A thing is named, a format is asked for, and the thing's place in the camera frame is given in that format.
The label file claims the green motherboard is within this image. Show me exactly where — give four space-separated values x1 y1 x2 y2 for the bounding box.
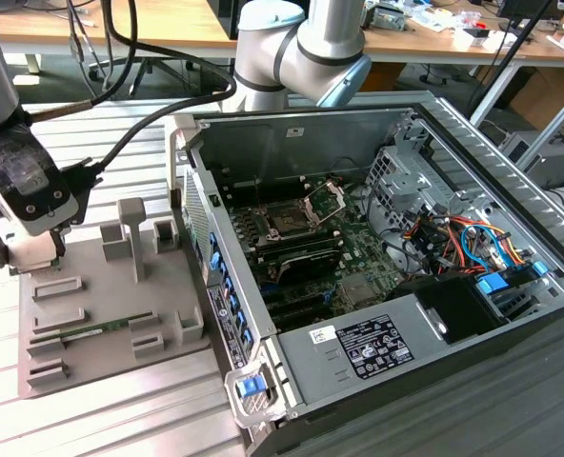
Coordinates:
217 173 410 334

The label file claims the blue case release latch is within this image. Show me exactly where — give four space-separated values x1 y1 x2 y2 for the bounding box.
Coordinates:
235 374 268 397

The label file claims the silver chipset heatsink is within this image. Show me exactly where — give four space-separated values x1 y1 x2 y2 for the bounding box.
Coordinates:
337 274 379 307

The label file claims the black expansion slot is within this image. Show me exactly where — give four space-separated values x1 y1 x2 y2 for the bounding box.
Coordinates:
270 304 335 332
262 284 333 306

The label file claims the black graphics card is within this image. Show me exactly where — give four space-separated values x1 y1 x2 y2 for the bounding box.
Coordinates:
268 247 344 288

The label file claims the black cable brass ferrule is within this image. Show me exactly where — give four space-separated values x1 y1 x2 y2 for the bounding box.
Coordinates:
27 0 140 125

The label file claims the CPU socket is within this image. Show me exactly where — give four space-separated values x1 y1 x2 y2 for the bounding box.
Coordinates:
261 202 322 242

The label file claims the metal socket cover frame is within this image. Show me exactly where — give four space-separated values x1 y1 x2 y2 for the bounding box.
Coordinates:
302 180 348 228

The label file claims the open grey PC case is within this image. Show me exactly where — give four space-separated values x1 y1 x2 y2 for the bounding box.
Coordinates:
164 90 564 457

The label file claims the black monitor stand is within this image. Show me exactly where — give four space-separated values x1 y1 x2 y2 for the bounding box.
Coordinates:
495 0 540 34

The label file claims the grey electronic device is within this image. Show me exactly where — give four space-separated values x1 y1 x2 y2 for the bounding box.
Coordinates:
371 4 410 33

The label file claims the silver drive cage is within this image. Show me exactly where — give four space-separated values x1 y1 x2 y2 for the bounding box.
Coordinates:
361 113 459 239

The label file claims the grey power supply with label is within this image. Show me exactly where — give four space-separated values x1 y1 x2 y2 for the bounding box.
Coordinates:
274 290 459 408

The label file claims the blue wire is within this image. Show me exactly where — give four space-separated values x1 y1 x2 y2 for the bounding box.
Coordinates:
458 222 510 273

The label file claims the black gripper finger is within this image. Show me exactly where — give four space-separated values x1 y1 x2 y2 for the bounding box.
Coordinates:
0 228 14 278
48 227 68 262

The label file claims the black computer tower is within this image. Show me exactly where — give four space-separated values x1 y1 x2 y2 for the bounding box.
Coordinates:
205 0 241 42

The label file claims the silver CPU green board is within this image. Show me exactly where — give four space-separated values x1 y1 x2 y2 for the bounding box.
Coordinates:
6 231 63 275

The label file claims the thick black camera cable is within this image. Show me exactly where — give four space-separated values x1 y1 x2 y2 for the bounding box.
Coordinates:
61 0 239 192

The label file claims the grey parts rack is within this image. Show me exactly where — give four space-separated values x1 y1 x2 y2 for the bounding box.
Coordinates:
17 197 212 400

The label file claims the black RAM slot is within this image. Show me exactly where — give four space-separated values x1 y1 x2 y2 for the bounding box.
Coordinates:
255 237 343 262
227 179 307 196
252 228 336 249
229 188 312 209

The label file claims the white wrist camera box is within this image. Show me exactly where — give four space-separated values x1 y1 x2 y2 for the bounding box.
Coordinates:
0 124 81 238

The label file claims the blue disk carrier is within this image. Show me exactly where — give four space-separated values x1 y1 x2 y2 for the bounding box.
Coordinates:
475 260 549 299

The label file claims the brown cardboard box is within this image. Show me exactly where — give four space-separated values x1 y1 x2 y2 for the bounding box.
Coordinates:
505 65 564 139

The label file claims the black slanted stand pole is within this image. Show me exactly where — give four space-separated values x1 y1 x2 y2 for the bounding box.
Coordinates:
469 0 554 109

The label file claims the green RAM stick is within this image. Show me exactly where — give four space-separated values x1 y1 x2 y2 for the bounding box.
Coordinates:
58 319 133 341

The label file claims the aluminium frame post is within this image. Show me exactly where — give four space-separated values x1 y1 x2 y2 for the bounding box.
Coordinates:
527 78 564 161

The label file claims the grey desktop computer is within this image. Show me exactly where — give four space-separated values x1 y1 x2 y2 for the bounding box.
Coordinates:
498 129 564 190

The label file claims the white box black insert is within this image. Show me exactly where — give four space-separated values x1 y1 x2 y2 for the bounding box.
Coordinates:
454 27 492 50

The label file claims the orange power wire bundle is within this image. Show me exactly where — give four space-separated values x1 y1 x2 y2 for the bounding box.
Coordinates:
403 213 531 275

